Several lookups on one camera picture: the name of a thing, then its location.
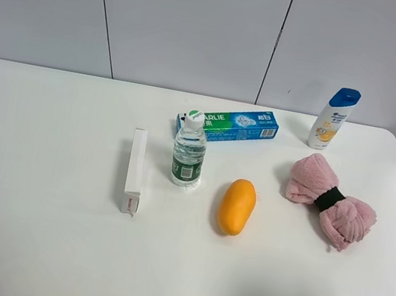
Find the pink towel black band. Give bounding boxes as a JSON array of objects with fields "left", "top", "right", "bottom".
[{"left": 285, "top": 153, "right": 377, "bottom": 252}]

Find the clear water bottle green label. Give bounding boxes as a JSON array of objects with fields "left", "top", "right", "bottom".
[{"left": 171, "top": 109, "right": 207, "bottom": 187}]

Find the blue green toothpaste box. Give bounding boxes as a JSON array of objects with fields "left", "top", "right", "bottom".
[{"left": 173, "top": 94, "right": 282, "bottom": 154}]

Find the yellow mango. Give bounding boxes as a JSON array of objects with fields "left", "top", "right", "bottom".
[{"left": 217, "top": 179, "right": 257, "bottom": 236}]

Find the white cardboard box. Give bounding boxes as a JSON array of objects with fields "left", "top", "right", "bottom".
[{"left": 120, "top": 128, "right": 148, "bottom": 217}]

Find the white shampoo bottle blue cap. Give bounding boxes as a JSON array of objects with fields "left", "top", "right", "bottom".
[{"left": 307, "top": 88, "right": 361, "bottom": 150}]

